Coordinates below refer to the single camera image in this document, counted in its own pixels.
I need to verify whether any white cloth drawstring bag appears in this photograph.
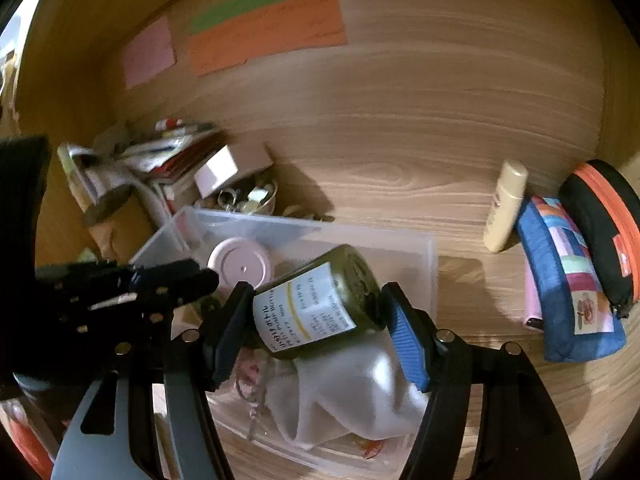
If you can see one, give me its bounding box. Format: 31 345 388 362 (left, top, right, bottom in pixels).
265 332 428 450

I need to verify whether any pink round case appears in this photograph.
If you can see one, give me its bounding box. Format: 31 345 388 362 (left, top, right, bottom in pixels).
207 237 272 292

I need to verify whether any green glass bottle white label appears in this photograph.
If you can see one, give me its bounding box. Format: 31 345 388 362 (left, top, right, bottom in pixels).
253 244 387 359

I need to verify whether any orange sleeve forearm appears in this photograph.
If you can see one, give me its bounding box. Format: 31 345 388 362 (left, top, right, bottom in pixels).
1 400 53 479

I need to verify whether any blue patchwork pouch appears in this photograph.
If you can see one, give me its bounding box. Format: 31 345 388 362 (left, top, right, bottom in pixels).
515 196 626 363

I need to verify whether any white paper receipt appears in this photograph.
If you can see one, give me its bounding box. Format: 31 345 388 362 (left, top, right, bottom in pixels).
86 148 171 226

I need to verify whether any clear plastic storage bin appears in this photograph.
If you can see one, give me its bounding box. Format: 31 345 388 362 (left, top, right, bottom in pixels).
134 208 437 479

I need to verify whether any stack of books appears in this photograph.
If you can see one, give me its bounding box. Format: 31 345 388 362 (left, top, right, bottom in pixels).
117 122 227 185

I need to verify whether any cream lotion bottle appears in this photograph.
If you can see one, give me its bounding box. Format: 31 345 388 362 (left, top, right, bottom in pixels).
483 159 528 252

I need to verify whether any red white marker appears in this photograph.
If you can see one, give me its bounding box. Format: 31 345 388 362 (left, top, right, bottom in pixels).
154 118 198 132

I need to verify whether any white bowl with trinkets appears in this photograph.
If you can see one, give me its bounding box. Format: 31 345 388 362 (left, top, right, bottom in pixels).
202 170 278 216

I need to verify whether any small white cardboard box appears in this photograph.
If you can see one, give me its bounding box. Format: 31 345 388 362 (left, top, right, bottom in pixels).
194 143 273 198

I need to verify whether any black orange zip case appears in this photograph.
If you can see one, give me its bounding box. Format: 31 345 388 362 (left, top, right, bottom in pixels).
559 159 639 318

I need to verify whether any pink sticky note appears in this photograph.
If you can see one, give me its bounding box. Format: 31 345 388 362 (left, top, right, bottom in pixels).
122 15 177 90

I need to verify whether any green sticky note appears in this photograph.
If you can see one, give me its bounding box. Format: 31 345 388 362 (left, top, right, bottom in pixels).
190 0 285 35

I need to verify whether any orange sticky note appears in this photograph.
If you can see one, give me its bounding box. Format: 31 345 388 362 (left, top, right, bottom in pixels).
189 0 347 76

